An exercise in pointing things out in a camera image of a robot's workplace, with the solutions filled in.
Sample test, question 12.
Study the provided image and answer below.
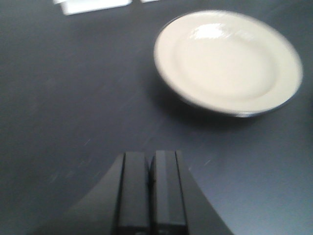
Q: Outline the beige round plate left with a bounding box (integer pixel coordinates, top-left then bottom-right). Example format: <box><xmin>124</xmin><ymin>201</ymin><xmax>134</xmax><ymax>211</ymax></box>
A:
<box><xmin>154</xmin><ymin>10</ymin><xmax>303</xmax><ymax>118</ymax></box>

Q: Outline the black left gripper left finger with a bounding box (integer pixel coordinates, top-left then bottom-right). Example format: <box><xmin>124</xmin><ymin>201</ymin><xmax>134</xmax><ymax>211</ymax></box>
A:
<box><xmin>32</xmin><ymin>152</ymin><xmax>150</xmax><ymax>235</ymax></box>

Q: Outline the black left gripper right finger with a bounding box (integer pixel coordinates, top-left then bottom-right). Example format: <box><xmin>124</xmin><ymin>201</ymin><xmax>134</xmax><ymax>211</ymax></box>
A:
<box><xmin>150</xmin><ymin>150</ymin><xmax>232</xmax><ymax>235</ymax></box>

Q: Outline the white storage bin left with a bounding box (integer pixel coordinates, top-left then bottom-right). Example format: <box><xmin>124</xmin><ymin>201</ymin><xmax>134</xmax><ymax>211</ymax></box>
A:
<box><xmin>53</xmin><ymin>0</ymin><xmax>133</xmax><ymax>15</ymax></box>

